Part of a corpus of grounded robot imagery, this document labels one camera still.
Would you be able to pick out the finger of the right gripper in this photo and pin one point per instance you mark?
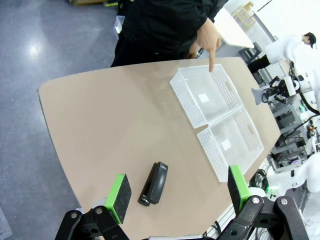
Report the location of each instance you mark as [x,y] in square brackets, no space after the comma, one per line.
[271,87]
[279,100]

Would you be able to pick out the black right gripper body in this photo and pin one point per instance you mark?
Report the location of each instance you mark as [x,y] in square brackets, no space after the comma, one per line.
[283,88]

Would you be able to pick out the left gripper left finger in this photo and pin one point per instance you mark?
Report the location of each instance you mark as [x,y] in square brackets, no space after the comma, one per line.
[120,197]

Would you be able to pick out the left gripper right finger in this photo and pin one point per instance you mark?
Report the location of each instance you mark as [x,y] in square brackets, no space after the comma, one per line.
[237,190]

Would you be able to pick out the black stapler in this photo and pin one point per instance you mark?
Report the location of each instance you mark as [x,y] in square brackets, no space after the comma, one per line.
[156,183]

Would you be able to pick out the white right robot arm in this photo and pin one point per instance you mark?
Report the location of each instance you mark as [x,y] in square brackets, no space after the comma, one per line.
[313,80]

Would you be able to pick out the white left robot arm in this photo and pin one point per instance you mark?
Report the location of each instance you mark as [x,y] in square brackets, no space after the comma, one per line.
[310,172]

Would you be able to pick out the person's right forearm black sleeve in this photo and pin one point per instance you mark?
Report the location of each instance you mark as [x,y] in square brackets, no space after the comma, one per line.
[216,10]

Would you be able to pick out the person's right hand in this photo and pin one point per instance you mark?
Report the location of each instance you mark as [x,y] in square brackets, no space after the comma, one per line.
[210,37]

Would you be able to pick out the person's left hand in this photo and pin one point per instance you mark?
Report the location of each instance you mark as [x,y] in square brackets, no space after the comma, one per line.
[192,52]

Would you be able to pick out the person in white coat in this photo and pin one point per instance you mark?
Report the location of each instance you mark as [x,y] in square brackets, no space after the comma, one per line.
[285,50]

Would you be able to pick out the white square paper label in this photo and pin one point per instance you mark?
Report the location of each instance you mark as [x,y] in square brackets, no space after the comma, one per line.
[203,98]
[225,145]

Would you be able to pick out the white perforated plastic basket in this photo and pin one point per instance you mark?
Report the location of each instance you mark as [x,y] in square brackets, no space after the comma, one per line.
[212,150]
[190,107]

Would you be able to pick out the white table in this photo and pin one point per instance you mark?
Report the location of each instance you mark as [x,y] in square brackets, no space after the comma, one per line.
[232,30]

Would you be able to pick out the silver wristwatch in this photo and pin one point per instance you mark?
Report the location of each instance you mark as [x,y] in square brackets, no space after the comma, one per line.
[200,53]

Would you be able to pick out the person in black jacket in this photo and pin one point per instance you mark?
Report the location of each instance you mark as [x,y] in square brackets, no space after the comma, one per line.
[155,30]

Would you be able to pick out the small clear plastic box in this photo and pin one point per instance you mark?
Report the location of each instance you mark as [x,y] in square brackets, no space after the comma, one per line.
[119,23]

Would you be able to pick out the aluminium frame rack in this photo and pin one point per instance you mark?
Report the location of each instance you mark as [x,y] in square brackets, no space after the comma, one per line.
[287,125]

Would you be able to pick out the white slotted base rail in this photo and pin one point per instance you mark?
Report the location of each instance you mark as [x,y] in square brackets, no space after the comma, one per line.
[221,220]

